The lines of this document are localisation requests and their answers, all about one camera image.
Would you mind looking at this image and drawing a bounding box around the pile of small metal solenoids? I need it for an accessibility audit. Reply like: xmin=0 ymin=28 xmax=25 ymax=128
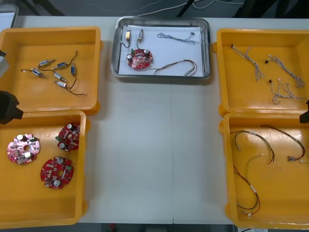
xmin=20 ymin=49 xmax=88 ymax=97

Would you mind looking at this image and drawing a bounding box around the steel tray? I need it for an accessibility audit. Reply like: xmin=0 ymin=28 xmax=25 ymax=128
xmin=110 ymin=16 xmax=212 ymax=80

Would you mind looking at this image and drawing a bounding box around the black stand leg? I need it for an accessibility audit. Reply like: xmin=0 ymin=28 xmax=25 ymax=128
xmin=176 ymin=0 xmax=195 ymax=17

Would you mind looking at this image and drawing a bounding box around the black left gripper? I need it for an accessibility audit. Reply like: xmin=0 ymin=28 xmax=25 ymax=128
xmin=0 ymin=91 xmax=24 ymax=125

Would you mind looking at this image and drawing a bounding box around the yellow-orange plastic bin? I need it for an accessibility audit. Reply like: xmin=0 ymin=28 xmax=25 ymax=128
xmin=218 ymin=112 xmax=309 ymax=230
xmin=212 ymin=28 xmax=309 ymax=118
xmin=0 ymin=26 xmax=104 ymax=116
xmin=0 ymin=110 xmax=91 ymax=230

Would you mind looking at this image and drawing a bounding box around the white floor cable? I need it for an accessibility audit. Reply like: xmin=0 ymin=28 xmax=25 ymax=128
xmin=134 ymin=0 xmax=218 ymax=17

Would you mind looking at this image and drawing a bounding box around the small metal solenoid with cable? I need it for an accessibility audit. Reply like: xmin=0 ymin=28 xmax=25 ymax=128
xmin=136 ymin=28 xmax=145 ymax=49
xmin=120 ymin=28 xmax=133 ymax=49

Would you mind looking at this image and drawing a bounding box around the pale grey left wrist camera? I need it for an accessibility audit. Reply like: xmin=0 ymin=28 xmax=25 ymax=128
xmin=0 ymin=49 xmax=10 ymax=77

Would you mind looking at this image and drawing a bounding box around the small grey tray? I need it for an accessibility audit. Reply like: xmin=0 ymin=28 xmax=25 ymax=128
xmin=0 ymin=4 xmax=19 ymax=31

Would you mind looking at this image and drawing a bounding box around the round red circuit board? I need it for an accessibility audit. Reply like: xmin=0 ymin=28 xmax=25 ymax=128
xmin=126 ymin=48 xmax=155 ymax=71
xmin=40 ymin=156 xmax=74 ymax=189
xmin=6 ymin=133 xmax=42 ymax=166
xmin=55 ymin=123 xmax=81 ymax=152

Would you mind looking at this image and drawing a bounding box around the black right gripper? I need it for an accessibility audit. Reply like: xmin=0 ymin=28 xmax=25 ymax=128
xmin=299 ymin=100 xmax=309 ymax=124

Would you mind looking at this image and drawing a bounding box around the white paper sheet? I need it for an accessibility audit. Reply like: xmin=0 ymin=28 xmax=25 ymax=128
xmin=118 ymin=25 xmax=204 ymax=76

